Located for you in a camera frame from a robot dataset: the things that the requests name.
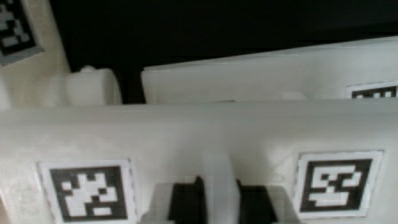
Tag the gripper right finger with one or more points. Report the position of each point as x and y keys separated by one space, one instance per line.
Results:
x=265 y=205

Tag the white cabinet door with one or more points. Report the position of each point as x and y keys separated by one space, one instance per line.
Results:
x=334 y=71
x=95 y=154

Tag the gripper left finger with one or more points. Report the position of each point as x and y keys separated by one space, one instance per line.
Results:
x=178 y=204

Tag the white cabinet body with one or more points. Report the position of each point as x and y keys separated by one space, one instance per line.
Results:
x=32 y=58

